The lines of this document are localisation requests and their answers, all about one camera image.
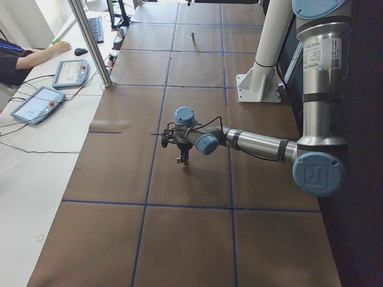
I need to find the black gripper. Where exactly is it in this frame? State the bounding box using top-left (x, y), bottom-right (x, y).
top-left (177, 143), bottom-right (192, 159)

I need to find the PPR valve with white ends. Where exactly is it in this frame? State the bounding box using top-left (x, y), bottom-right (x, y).
top-left (177, 157), bottom-right (189, 167)

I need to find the operator forearm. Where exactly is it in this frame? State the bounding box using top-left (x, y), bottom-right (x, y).
top-left (16, 46), bottom-right (57, 71)

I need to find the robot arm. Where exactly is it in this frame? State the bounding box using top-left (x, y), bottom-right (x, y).
top-left (162, 1), bottom-right (352, 197)

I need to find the operator hand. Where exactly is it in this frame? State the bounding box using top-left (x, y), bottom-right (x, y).
top-left (49, 41), bottom-right (71, 54)

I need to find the far teach pendant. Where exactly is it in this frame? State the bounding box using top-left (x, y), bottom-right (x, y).
top-left (52, 59), bottom-right (89, 90)

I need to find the teach pendant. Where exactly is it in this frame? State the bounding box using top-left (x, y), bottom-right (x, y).
top-left (52, 59), bottom-right (89, 90)
top-left (10, 86), bottom-right (66, 126)

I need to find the black monitor stand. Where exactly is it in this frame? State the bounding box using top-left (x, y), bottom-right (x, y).
top-left (107, 0), bottom-right (130, 30)

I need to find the black computer mouse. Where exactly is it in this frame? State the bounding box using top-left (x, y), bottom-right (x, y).
top-left (74, 48), bottom-right (88, 57)

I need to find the near teach pendant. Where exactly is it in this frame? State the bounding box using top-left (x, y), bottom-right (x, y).
top-left (10, 86), bottom-right (66, 126)

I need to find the black keyboard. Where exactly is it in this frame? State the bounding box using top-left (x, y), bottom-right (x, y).
top-left (87, 16), bottom-right (104, 44)

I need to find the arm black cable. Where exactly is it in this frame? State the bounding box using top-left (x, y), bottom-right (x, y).
top-left (167, 116), bottom-right (224, 141)

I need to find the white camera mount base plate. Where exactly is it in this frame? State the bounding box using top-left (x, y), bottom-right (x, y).
top-left (236, 65), bottom-right (281, 103)

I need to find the white camera pole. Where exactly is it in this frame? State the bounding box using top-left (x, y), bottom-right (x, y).
top-left (254, 0), bottom-right (293, 68)

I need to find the aluminium profile post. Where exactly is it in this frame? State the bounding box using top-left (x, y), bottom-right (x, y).
top-left (68, 0), bottom-right (112, 88)

